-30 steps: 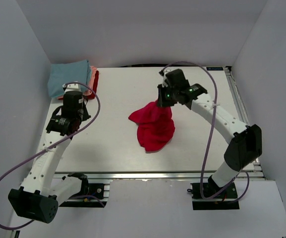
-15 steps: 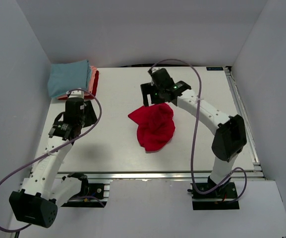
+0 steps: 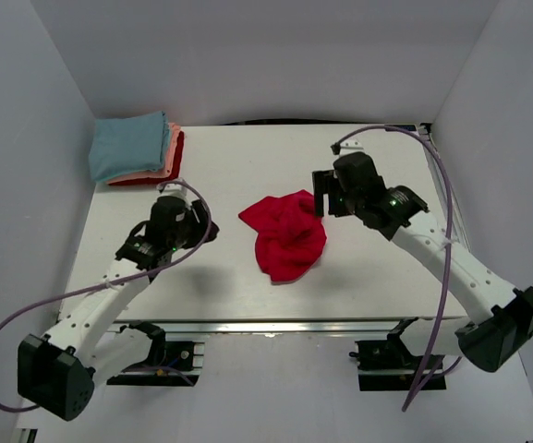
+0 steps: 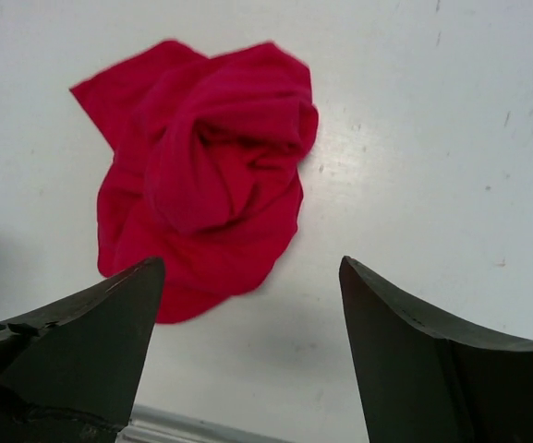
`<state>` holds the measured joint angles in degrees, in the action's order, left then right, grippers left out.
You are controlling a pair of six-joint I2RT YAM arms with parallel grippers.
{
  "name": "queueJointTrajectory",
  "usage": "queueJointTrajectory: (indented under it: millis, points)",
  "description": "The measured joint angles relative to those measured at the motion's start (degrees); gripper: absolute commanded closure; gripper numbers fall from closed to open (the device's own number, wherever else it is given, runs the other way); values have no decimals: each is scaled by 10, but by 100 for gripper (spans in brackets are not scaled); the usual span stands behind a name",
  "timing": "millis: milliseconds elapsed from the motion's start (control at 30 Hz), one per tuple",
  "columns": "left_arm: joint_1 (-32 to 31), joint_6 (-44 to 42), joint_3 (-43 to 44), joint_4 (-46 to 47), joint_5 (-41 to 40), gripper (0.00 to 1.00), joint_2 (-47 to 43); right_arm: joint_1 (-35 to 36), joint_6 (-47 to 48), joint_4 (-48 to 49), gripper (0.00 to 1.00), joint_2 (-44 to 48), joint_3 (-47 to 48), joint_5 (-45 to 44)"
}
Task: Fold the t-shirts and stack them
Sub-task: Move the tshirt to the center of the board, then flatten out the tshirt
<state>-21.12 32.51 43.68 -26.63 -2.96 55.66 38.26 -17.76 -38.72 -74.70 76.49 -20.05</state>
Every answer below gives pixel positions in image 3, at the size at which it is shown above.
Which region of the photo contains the aluminium table frame rail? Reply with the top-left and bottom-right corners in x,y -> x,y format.
55,316 -> 468,336

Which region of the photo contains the folded light blue t shirt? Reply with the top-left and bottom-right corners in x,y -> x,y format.
89,111 -> 169,183

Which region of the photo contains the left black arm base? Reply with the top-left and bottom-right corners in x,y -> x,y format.
106,322 -> 205,388

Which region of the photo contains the folded dark red t shirt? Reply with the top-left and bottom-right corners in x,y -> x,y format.
107,130 -> 185,186

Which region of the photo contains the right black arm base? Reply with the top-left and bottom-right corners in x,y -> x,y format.
349,317 -> 433,392

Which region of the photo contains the bright red t shirt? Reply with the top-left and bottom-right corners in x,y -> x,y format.
238,190 -> 327,284

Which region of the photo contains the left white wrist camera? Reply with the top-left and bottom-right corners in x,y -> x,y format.
156,181 -> 187,200

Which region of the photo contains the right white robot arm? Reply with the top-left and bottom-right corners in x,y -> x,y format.
312,152 -> 533,373

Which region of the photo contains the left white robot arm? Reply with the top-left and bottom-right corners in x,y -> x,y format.
18,190 -> 218,421

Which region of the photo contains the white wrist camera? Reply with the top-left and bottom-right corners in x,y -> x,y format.
156,181 -> 187,200
331,138 -> 363,156

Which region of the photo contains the folded pink t shirt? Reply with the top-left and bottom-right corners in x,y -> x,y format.
107,123 -> 182,186

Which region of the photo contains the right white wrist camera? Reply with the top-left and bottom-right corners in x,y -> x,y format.
331,138 -> 363,156

